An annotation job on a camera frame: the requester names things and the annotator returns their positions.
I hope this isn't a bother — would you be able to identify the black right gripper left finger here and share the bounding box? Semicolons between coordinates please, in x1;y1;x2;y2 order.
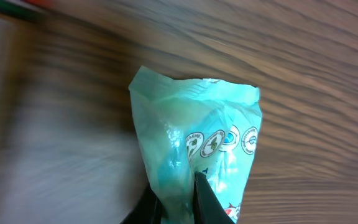
120;185;162;224

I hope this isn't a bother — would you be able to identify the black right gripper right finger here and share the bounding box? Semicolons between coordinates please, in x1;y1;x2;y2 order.
193;172;234;224

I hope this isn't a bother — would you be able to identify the teal wet wipes pack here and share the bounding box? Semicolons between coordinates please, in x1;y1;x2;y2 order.
129;67;263;223

